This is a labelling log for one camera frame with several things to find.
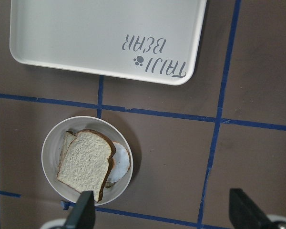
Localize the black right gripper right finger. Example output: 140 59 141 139
229 188 272 229

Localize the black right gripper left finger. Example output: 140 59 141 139
63 191 96 229

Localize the bread slice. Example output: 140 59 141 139
57 129 116 202
58 131 77 168

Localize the cream round plate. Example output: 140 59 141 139
41 116 133 206

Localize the bread slice on plate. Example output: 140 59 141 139
58 131 77 168

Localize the fried egg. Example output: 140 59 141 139
106 142 131 187

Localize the cream bear tray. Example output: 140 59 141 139
10 0 207 85

